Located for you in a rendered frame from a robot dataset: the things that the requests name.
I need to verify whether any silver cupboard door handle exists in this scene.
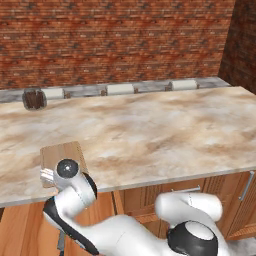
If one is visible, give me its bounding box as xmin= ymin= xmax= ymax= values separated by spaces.
xmin=237 ymin=170 xmax=256 ymax=202

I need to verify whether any dark brown wooden container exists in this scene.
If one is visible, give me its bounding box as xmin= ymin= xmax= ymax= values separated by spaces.
xmin=21 ymin=87 xmax=48 ymax=111

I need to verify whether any white cushioned stool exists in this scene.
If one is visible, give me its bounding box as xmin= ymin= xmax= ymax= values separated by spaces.
xmin=100 ymin=83 xmax=140 ymax=97
xmin=41 ymin=87 xmax=72 ymax=101
xmin=164 ymin=78 xmax=200 ymax=92

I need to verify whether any wooden drawer front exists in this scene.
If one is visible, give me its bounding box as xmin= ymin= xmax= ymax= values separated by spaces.
xmin=119 ymin=177 xmax=207 ymax=224

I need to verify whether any ribbed wooden cupboard door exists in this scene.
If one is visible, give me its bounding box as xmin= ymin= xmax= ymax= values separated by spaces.
xmin=203 ymin=170 xmax=256 ymax=241

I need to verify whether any wooden cutting board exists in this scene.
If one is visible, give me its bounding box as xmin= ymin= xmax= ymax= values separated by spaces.
xmin=39 ymin=140 xmax=90 ymax=190

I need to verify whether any silver drawer handle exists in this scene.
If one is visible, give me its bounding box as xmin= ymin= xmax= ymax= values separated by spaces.
xmin=171 ymin=185 xmax=202 ymax=195

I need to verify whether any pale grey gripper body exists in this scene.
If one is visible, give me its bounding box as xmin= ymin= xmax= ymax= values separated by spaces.
xmin=39 ymin=168 xmax=57 ymax=189

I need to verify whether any smooth wooden cupboard door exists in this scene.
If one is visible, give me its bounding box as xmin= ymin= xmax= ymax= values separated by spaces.
xmin=0 ymin=191 xmax=117 ymax=256

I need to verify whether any grey cupboard door handle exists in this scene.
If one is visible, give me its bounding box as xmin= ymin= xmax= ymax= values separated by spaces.
xmin=56 ymin=231 xmax=66 ymax=252

